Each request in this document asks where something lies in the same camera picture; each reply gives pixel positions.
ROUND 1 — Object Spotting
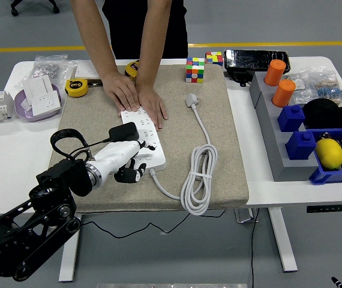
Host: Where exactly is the person's left hand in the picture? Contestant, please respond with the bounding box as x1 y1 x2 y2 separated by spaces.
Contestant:
134 83 169 131

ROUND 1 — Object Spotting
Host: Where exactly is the person's right hand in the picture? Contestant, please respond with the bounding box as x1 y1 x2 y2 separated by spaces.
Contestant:
100 70 142 118

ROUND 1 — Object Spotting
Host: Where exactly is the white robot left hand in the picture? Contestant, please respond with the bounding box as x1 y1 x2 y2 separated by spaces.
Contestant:
92 139 157 184

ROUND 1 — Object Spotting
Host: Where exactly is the black plug adapter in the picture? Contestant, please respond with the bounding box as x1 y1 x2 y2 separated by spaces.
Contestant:
107 121 140 143

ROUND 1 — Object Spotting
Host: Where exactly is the white power strip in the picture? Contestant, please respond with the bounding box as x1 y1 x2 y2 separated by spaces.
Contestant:
119 107 167 174

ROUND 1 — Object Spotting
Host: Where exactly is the yellow tape measure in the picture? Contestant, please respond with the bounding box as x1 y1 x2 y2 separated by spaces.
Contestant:
65 78 90 98
125 59 142 82

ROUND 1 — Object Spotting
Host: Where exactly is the grey-brown mat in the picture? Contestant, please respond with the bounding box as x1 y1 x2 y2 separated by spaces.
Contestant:
48 64 250 214

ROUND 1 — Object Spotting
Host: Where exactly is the large colourful puzzle cube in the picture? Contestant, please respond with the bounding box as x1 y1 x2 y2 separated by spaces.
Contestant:
185 56 206 84

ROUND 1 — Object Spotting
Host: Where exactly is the person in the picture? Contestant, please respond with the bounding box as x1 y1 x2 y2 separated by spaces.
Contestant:
101 0 188 60

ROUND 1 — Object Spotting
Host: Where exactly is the white table leg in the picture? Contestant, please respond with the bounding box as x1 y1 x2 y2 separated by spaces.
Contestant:
58 214 82 283
268 206 298 273

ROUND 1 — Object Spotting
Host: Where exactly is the clear bag of screws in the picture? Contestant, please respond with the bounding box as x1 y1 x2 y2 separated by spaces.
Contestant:
32 53 79 86

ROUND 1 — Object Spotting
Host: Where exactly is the black table control panel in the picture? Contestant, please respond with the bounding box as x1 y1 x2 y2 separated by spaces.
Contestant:
306 203 342 214

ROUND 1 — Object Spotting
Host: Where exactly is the small colourful puzzle cube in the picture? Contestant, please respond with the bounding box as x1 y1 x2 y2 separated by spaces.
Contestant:
205 51 224 67

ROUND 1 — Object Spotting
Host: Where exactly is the black holder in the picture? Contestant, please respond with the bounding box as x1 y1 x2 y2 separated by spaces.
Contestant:
225 67 254 88

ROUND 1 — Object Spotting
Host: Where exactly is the purple bowl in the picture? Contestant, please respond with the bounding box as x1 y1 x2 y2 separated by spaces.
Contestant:
14 83 64 122

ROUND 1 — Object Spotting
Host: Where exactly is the blue plastic bin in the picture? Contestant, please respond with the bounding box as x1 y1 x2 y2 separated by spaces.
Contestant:
308 127 342 185

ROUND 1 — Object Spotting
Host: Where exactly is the black glossy wrapped box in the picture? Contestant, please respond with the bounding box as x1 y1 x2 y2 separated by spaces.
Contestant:
224 49 291 74

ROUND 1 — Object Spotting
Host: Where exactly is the orange cylinder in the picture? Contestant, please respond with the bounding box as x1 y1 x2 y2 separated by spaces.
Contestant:
272 79 297 108
263 59 287 87

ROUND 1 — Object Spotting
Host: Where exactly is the grey stepped block base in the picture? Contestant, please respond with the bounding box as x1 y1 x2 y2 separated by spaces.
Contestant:
249 71 320 182

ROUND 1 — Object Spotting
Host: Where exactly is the yellow lemon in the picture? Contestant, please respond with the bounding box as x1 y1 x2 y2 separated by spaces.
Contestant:
314 138 342 171

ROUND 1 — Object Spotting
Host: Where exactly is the black office chair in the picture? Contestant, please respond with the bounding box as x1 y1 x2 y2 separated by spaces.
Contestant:
10 0 60 16

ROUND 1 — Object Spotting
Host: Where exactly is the blue square block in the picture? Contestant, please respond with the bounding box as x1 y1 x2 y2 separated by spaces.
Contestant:
277 104 306 133
285 131 318 161

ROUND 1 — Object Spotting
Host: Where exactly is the clear bag of small parts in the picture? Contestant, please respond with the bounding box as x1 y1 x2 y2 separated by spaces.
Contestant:
284 71 319 106

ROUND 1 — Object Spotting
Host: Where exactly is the black cloth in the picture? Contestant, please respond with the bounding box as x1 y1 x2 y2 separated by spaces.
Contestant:
302 98 342 130

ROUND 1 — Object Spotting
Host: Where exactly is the clear bag of blue resistors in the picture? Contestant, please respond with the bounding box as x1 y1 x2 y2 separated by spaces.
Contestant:
308 66 342 106

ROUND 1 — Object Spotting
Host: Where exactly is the flat white switch plate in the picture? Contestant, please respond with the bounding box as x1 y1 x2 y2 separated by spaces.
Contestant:
74 59 100 79

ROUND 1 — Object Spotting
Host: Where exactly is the white wall socket panel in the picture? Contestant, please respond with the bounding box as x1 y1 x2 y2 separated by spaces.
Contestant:
28 89 63 117

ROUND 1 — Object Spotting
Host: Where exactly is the thin black plug cord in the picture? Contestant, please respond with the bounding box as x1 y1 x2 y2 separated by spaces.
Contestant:
80 137 227 240

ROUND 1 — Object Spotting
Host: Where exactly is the white switch box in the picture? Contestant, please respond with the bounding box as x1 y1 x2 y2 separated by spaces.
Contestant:
23 74 55 104

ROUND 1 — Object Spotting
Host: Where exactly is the white power cord with plug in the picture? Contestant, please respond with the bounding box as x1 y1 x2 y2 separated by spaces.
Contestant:
149 92 219 216

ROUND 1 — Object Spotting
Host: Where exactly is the black hanging cable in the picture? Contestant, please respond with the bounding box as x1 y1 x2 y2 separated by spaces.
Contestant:
250 208 260 288

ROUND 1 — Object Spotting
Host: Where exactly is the silver under-table bracket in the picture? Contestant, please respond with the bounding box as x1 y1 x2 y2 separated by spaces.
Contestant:
233 208 259 224

